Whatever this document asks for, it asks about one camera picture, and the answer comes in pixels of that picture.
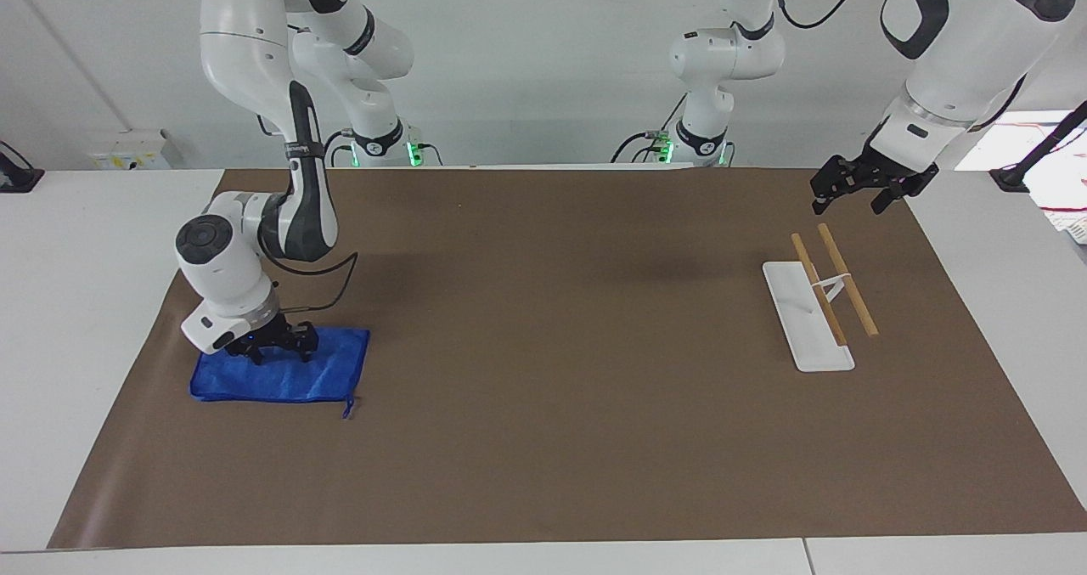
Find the white electrical box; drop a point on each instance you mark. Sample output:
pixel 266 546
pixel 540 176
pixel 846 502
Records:
pixel 134 150

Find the white rack with wooden bars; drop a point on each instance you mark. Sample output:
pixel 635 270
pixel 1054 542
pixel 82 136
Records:
pixel 807 320

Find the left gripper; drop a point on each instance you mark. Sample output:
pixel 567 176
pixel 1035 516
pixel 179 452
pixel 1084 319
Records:
pixel 883 172

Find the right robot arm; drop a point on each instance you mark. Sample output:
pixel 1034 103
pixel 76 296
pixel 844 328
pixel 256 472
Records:
pixel 246 57

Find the black stand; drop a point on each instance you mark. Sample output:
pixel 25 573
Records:
pixel 1032 155
pixel 17 176

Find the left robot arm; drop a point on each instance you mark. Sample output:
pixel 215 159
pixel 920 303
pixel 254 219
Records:
pixel 960 57

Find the blue zipper pouch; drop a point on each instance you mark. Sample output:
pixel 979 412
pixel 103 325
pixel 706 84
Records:
pixel 289 380

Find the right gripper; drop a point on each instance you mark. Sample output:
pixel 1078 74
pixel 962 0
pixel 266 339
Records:
pixel 259 341

